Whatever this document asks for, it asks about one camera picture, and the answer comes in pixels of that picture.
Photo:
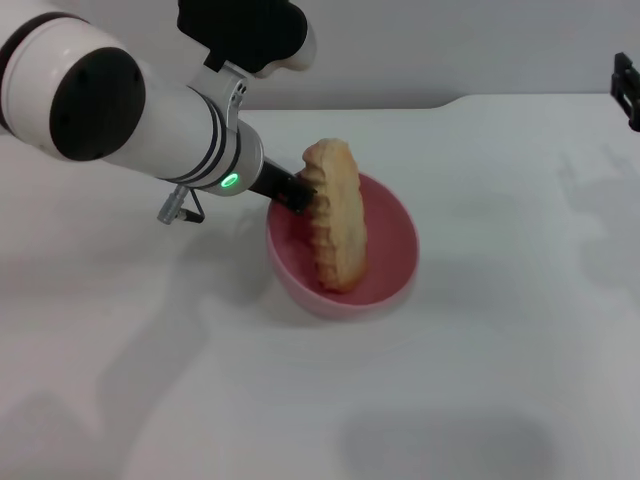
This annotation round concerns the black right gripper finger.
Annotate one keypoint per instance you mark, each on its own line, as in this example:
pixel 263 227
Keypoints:
pixel 627 87

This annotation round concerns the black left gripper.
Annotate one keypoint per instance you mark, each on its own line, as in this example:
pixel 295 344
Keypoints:
pixel 270 182

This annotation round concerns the orange ridged bread loaf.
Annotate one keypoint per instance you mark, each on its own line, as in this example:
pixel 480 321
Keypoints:
pixel 340 220

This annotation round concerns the pink plastic bowl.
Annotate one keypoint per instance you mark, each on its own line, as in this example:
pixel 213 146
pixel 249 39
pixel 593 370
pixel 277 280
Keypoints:
pixel 390 240

